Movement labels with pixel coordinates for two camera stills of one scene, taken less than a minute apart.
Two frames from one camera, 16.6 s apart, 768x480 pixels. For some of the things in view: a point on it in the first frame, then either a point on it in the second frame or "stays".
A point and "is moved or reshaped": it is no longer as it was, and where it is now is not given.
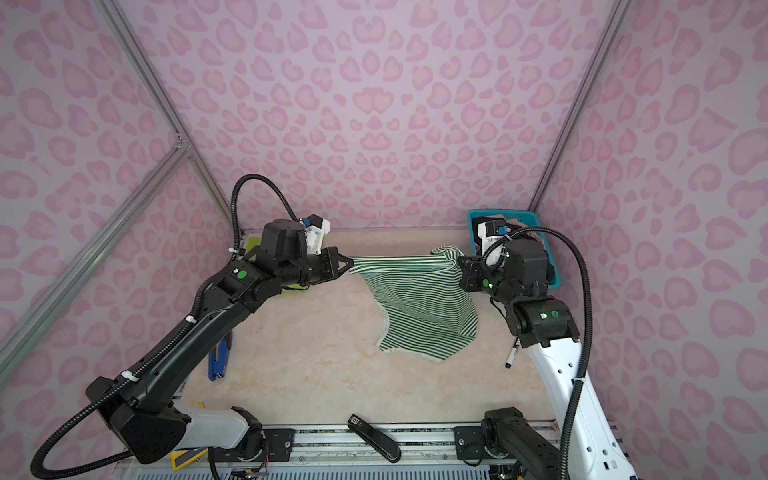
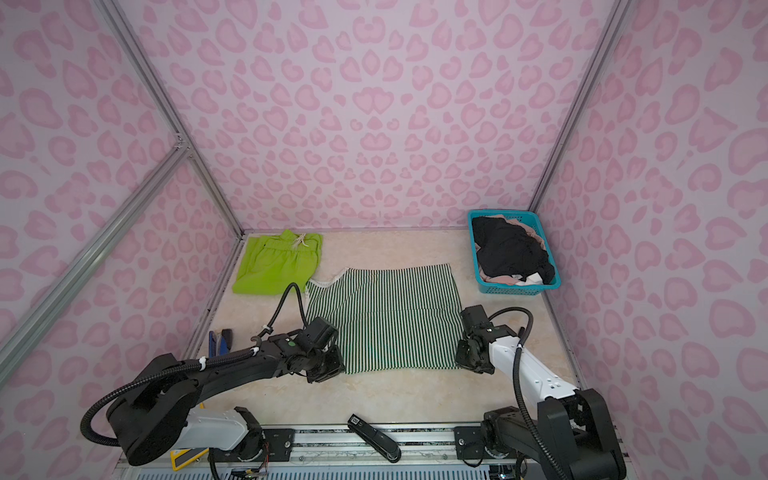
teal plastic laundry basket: (529, 216) stays
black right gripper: (468, 270) -> (460, 361)
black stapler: (375, 438) stays
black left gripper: (333, 260) -> (339, 370)
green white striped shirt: (426, 312) is moved or reshaped
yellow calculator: (181, 459) stays
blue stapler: (217, 358) stays
